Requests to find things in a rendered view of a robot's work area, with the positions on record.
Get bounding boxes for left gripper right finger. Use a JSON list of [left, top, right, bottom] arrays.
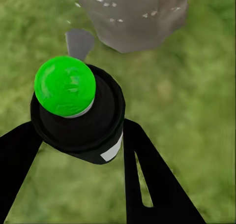
[[123, 118, 206, 224]]

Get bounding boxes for pesticide atomizer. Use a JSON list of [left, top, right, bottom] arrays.
[[30, 28, 126, 165]]

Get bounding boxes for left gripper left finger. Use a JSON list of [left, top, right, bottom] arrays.
[[0, 121, 43, 224]]

